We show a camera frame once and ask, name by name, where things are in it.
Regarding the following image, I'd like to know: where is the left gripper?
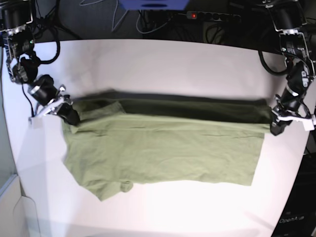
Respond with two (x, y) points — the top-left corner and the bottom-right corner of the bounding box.
(270, 86), (314, 136)

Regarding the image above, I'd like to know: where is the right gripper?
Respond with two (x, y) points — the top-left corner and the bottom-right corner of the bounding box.
(28, 75), (80, 125)

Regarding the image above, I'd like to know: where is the green T-shirt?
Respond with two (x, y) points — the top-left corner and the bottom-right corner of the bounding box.
(62, 96), (271, 201)

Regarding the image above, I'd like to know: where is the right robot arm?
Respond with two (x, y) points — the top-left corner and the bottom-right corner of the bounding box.
(0, 0), (80, 125)

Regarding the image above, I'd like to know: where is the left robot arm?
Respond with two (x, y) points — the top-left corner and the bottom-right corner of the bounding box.
(258, 0), (316, 136)

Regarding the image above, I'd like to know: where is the black OpenArm case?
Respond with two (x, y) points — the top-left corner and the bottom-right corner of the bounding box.
(272, 135), (316, 237)

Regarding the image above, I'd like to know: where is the blue box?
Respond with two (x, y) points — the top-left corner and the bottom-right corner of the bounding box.
(119, 0), (189, 10)

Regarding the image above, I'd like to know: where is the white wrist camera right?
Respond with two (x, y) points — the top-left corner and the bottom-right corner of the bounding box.
(28, 117), (43, 129)

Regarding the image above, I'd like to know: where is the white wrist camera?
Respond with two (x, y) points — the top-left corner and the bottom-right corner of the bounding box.
(28, 117), (43, 129)
(302, 115), (316, 131)

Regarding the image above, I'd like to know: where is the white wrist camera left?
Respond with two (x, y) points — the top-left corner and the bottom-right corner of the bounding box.
(302, 115), (316, 131)

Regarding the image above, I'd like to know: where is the white cable on floor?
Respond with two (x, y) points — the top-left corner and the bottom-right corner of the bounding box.
(79, 0), (129, 32)

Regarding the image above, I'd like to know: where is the power strip with red switch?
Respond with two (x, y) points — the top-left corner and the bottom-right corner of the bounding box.
(185, 11), (241, 23)

